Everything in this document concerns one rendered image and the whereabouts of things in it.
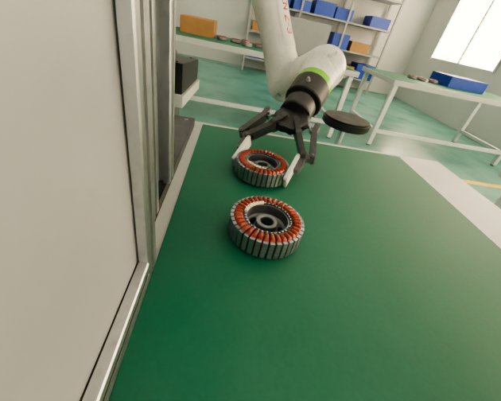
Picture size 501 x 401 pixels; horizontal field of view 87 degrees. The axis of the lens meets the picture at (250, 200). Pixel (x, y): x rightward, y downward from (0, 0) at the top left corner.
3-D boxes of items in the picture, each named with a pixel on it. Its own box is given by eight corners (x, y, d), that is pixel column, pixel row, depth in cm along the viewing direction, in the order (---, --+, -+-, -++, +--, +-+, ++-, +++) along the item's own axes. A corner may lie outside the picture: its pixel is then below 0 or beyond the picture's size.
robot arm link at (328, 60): (343, 27, 64) (358, 68, 70) (300, 47, 73) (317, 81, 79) (320, 60, 58) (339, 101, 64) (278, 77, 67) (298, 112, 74)
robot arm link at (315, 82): (295, 64, 62) (333, 73, 59) (292, 103, 72) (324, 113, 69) (284, 79, 59) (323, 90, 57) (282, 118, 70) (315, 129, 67)
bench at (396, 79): (341, 120, 392) (363, 65, 350) (454, 141, 417) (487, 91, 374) (365, 145, 319) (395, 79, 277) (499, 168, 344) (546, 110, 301)
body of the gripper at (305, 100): (316, 120, 65) (300, 147, 62) (285, 110, 68) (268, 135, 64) (320, 95, 59) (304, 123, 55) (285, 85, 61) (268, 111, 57)
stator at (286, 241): (312, 240, 42) (320, 223, 40) (264, 274, 35) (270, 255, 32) (262, 204, 48) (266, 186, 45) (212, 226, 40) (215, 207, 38)
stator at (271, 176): (249, 157, 62) (251, 142, 60) (292, 174, 59) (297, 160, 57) (223, 174, 53) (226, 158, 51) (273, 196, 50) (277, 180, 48)
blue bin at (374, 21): (361, 25, 586) (365, 15, 576) (378, 29, 592) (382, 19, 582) (369, 26, 552) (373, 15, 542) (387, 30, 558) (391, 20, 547)
